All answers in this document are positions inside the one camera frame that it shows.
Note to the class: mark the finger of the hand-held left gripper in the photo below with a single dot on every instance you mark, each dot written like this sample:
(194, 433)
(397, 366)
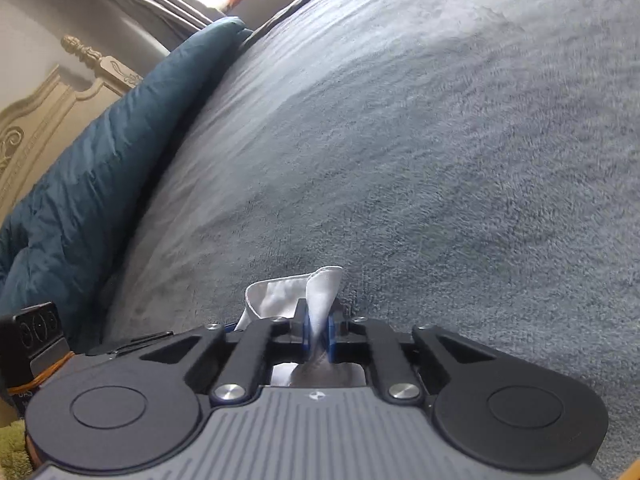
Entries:
(130, 342)

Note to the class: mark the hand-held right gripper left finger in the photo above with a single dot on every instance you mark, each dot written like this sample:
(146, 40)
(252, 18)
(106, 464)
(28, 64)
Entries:
(306, 330)

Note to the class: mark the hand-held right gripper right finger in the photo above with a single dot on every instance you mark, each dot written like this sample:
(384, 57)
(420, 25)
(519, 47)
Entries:
(332, 335)

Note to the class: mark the white shirt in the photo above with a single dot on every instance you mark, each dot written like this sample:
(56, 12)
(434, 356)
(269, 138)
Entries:
(320, 285)

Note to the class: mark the green rug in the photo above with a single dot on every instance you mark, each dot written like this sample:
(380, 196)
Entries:
(12, 445)

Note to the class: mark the teal duvet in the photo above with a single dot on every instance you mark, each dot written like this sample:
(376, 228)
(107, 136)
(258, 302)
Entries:
(125, 160)

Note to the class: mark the grey bed blanket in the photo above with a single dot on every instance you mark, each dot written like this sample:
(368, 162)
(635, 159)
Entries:
(425, 160)

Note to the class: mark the cream carved headboard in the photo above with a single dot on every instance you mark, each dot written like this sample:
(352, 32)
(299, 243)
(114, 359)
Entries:
(50, 110)

